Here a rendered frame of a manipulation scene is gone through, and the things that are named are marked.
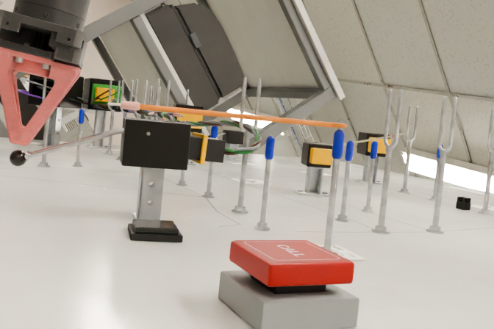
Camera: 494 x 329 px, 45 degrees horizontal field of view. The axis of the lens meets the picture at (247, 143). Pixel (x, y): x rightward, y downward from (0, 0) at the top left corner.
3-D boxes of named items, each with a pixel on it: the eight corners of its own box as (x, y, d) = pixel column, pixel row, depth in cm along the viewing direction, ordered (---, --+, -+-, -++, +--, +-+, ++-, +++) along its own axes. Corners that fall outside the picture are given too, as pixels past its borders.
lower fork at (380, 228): (394, 234, 59) (409, 89, 58) (378, 234, 58) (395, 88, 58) (381, 230, 61) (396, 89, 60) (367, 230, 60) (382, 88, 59)
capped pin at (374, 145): (367, 213, 72) (376, 141, 71) (358, 210, 73) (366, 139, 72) (376, 212, 73) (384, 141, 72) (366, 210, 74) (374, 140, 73)
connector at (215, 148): (165, 153, 55) (167, 132, 55) (215, 159, 57) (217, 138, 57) (173, 157, 52) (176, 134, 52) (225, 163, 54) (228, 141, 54)
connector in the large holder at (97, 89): (118, 106, 124) (120, 86, 124) (121, 106, 122) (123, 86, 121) (90, 103, 122) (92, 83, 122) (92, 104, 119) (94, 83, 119)
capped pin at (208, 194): (217, 197, 72) (223, 125, 72) (208, 198, 71) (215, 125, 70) (207, 195, 73) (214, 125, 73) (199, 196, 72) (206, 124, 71)
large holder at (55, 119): (97, 146, 130) (102, 80, 129) (56, 150, 113) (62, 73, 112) (68, 143, 131) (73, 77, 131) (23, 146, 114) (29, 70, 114)
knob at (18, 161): (9, 164, 51) (11, 148, 51) (27, 166, 52) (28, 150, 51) (7, 167, 50) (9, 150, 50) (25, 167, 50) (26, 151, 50)
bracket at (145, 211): (132, 215, 56) (137, 161, 55) (158, 217, 56) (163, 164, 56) (135, 225, 51) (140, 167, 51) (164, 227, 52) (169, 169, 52)
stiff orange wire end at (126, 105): (107, 107, 42) (108, 99, 42) (342, 129, 45) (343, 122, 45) (106, 107, 40) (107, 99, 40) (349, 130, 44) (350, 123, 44)
